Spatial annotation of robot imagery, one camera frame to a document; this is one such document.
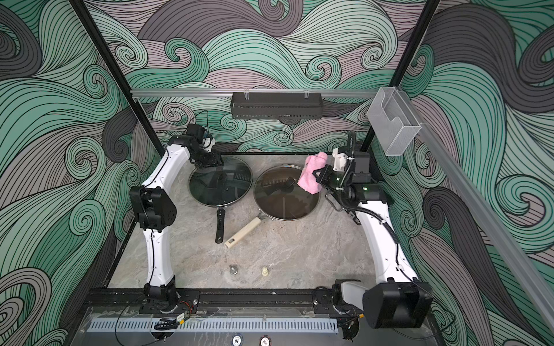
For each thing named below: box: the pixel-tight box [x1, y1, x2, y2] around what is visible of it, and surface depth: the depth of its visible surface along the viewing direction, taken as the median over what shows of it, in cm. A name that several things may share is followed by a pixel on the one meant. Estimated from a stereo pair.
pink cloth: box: [297, 151, 328, 195], surface depth 76 cm
